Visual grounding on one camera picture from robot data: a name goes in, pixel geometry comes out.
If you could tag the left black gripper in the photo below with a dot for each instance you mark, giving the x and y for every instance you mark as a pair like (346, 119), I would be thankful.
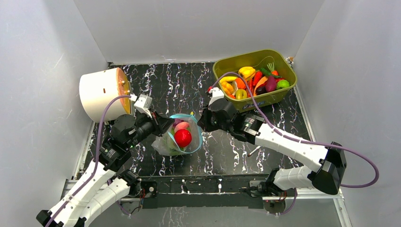
(161, 124)

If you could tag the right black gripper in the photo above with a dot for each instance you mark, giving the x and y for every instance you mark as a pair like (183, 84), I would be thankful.
(213, 117)

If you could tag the purple toy onion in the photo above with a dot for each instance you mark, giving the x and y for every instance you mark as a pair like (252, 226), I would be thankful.
(177, 121)

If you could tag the pink toy peach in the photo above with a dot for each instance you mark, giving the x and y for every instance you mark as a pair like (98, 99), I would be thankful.
(181, 126)

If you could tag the green toy leaf vegetable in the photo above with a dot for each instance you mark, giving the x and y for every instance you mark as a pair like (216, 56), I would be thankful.
(173, 149)

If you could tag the red toy apple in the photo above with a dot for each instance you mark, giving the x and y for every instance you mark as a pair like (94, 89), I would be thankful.
(183, 138)

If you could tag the clear zip top bag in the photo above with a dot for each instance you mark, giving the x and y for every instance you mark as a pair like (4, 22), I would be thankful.
(160, 144)

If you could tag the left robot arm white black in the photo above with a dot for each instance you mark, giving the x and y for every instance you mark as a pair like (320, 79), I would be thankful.
(101, 185)

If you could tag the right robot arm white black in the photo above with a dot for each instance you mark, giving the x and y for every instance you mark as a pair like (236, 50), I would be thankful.
(323, 165)

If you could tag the orange toy tangerine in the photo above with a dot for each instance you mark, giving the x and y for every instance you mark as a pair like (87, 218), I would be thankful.
(241, 84)

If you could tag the yellow toy banana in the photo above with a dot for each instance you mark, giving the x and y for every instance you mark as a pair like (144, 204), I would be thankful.
(227, 79)

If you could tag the dark purple toy eggplant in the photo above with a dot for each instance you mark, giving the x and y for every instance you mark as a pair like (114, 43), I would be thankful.
(260, 90)

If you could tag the yellow toy bell pepper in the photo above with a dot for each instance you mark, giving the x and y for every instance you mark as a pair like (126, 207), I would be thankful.
(247, 72)

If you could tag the red white marker pen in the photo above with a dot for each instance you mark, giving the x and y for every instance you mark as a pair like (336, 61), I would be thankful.
(253, 151)

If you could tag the red toy chili pepper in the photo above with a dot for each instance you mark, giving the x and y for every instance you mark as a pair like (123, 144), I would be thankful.
(257, 77)

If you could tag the olive green plastic bin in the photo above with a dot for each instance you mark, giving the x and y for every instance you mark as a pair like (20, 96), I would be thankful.
(245, 100)

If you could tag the lime green toy fruit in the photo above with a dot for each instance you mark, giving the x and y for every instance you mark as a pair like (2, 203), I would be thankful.
(281, 84)

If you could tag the orange toy carrot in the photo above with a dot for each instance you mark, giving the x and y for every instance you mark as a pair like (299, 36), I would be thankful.
(271, 68)

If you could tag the white cylindrical appliance orange lid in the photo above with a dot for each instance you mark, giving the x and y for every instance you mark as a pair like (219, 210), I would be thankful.
(98, 89)

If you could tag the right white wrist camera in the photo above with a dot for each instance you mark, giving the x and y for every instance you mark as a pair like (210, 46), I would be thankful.
(215, 93)

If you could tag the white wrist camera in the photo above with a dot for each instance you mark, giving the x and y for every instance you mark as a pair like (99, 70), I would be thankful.
(142, 105)
(215, 93)

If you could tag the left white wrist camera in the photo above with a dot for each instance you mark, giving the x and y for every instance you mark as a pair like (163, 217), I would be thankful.
(142, 105)

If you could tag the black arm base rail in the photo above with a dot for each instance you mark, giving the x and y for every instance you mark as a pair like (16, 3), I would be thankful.
(212, 191)

